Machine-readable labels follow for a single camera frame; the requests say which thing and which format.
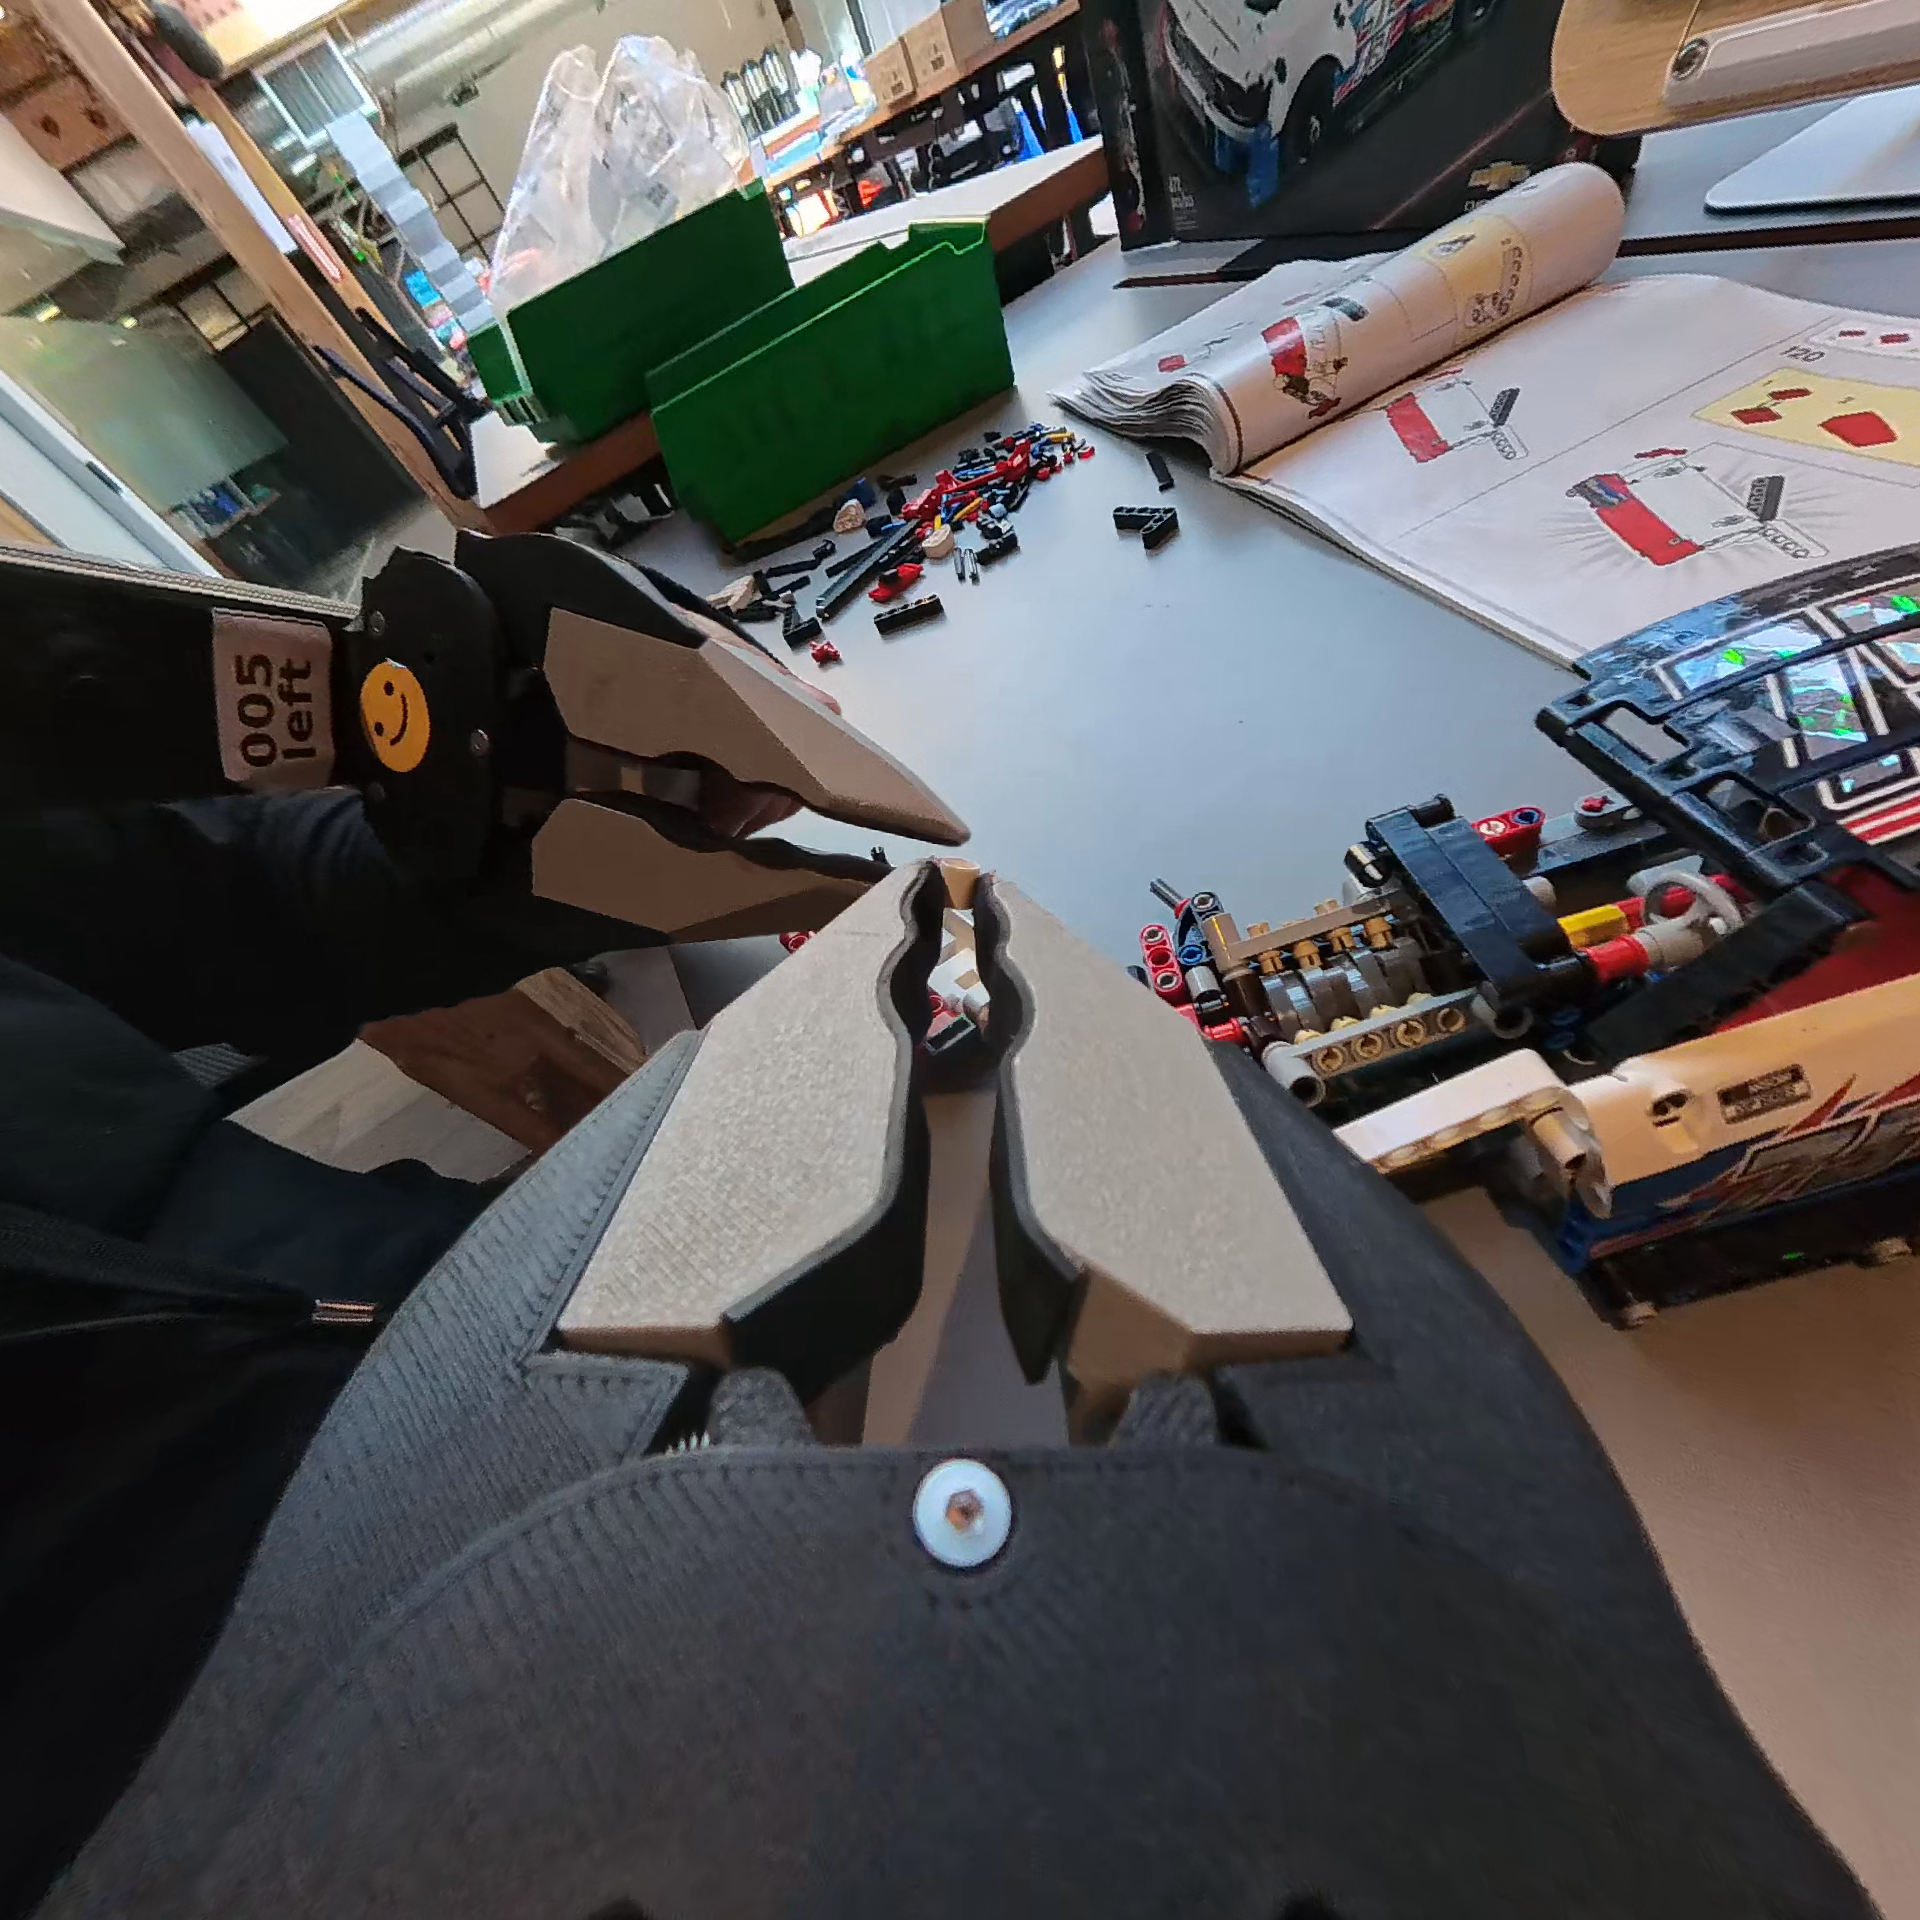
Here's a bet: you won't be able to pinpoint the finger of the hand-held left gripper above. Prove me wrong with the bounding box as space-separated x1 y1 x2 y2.
539 604 976 848
528 791 896 951

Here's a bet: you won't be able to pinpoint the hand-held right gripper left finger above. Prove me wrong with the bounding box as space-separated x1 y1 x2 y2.
555 859 954 1396

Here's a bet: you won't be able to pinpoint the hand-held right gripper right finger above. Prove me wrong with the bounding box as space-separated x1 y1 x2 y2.
976 874 1356 1394

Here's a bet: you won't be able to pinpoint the red white brick panel assembly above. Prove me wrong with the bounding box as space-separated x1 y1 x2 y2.
918 945 1003 1070

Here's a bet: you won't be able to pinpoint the person's left forearm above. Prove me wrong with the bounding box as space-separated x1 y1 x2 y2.
0 787 692 1051

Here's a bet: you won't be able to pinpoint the grey desk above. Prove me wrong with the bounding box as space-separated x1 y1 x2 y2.
598 89 1920 1907

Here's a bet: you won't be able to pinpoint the person's left hand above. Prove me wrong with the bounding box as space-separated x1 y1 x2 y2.
701 766 815 846

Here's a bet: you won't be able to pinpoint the wooden armrest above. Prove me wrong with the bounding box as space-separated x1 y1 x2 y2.
357 967 650 1158

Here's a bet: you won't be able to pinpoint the pile of loose brick pieces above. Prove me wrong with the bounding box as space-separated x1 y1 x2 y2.
701 420 1104 671

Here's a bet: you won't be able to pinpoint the brick car model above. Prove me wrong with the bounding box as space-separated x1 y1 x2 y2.
1141 547 1920 1335

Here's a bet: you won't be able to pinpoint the clear plastic bag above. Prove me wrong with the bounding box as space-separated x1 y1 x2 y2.
488 36 754 310

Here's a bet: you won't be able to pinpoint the green plastic bins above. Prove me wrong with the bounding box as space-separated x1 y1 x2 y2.
468 134 1115 538

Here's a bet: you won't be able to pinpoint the background storage shelves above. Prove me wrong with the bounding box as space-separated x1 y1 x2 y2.
704 0 1088 168

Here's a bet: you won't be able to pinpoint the person's black top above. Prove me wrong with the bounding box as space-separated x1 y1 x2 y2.
0 961 511 1920

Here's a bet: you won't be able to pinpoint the holographic sticker sheet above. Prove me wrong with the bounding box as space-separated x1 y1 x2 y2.
1628 592 1920 790

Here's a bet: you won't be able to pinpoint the black toy set box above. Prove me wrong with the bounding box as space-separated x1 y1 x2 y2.
1079 0 1643 255

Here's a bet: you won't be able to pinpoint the open instruction booklet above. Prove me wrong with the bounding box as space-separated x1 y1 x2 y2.
1048 163 1920 671

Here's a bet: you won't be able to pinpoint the wooden board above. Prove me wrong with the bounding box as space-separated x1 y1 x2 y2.
1550 0 1920 139

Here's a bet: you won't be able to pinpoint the white stand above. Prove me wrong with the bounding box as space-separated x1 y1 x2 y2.
1661 0 1920 215

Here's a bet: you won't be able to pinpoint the black lanyard strap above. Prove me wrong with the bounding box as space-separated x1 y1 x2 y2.
0 1200 384 1339

